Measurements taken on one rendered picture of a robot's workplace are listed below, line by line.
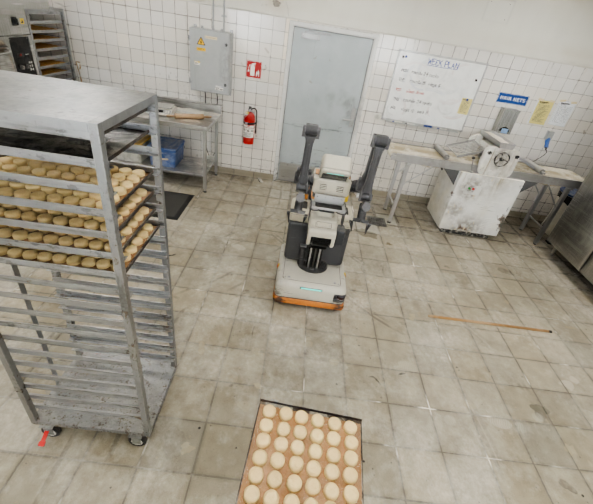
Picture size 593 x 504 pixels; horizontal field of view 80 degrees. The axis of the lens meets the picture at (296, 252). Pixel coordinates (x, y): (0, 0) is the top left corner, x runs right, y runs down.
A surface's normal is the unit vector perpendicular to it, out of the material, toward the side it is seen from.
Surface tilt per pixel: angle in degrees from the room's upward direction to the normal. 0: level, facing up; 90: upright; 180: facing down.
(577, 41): 90
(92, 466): 0
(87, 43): 90
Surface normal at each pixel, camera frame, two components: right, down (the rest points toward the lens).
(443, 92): -0.05, 0.55
